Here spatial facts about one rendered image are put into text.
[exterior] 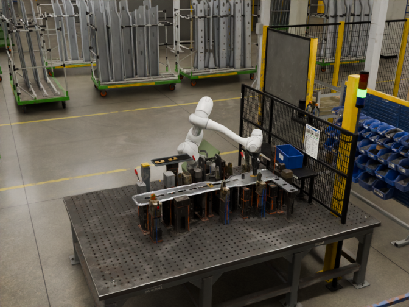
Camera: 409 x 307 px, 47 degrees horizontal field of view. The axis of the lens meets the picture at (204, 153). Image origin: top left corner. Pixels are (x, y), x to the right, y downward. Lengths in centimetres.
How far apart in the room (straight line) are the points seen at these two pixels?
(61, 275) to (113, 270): 132
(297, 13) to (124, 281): 912
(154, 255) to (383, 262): 254
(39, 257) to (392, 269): 361
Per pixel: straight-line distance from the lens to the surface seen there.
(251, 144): 408
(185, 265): 372
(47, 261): 520
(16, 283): 499
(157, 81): 1097
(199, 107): 437
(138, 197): 405
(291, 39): 651
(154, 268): 370
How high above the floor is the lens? 288
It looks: 22 degrees down
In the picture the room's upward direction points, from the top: 1 degrees clockwise
